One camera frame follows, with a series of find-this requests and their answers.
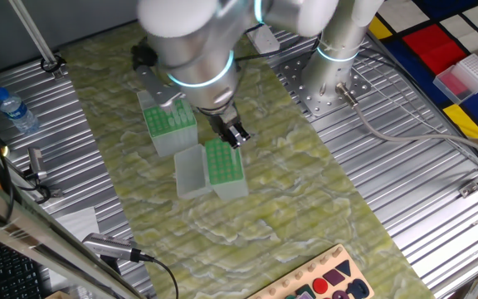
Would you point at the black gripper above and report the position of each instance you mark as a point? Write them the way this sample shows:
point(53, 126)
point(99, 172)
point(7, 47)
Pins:
point(222, 120)

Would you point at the clear tip box green rack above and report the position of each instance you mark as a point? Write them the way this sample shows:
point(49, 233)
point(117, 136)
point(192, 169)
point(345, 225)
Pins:
point(160, 124)
point(191, 174)

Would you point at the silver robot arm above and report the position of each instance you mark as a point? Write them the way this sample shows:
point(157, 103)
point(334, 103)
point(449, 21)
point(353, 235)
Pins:
point(197, 62)

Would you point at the green marble pattern mat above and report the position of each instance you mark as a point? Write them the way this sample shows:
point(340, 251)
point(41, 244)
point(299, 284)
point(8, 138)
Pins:
point(264, 187)

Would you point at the white power strip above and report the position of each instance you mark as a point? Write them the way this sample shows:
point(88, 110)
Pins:
point(264, 39)

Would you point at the teal puzzle piece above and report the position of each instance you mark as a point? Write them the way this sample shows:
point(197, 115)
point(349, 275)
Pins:
point(304, 290)

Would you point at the navy triangle puzzle piece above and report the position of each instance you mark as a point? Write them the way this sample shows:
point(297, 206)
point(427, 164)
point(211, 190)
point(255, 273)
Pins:
point(344, 268)

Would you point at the purple square puzzle piece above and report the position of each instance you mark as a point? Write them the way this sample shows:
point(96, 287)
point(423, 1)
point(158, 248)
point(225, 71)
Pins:
point(333, 277)

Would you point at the red circle puzzle piece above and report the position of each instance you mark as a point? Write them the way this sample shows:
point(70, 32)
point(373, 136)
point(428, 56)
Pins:
point(320, 285)

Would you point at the lilac puzzle piece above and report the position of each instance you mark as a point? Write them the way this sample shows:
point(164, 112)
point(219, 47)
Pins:
point(306, 296)

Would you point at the white paper sheet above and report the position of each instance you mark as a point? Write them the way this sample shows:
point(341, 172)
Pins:
point(79, 224)

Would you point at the wooden shape puzzle board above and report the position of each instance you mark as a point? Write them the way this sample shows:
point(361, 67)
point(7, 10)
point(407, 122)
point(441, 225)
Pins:
point(361, 275)

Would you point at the blue rounded puzzle piece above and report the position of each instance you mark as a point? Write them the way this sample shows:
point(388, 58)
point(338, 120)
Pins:
point(350, 286)

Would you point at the magenta round puzzle piece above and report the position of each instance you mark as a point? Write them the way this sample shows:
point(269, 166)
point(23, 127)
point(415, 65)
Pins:
point(340, 295)

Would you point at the black pole base clamp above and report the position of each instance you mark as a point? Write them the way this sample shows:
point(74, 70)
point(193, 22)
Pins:
point(52, 64)

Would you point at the colour block patterned mat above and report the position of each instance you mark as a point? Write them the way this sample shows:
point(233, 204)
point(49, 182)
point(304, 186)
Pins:
point(434, 50)

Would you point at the clear water bottle blue cap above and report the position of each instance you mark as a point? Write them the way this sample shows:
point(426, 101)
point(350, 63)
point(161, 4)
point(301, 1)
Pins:
point(17, 112)

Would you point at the slanted aluminium pole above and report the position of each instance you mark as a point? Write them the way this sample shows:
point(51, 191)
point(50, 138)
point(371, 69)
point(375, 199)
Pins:
point(33, 33)

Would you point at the small brown cardboard box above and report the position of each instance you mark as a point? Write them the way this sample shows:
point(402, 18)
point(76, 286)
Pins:
point(58, 295)

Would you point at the clear box white tip rack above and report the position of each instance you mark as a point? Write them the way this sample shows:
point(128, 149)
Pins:
point(475, 72)

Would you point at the black keyboard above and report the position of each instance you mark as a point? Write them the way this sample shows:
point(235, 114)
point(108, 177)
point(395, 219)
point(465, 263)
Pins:
point(6, 274)

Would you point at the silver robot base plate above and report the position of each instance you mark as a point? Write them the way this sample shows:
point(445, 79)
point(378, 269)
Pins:
point(311, 106)

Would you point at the silver depth camera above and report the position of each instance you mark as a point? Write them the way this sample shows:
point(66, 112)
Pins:
point(108, 246)

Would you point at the silver camera on black clamp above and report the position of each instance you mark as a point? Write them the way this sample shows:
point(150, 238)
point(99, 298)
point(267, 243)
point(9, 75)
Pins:
point(36, 162)

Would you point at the aluminium frame beam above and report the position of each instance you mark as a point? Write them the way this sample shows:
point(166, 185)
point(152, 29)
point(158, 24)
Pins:
point(23, 226)

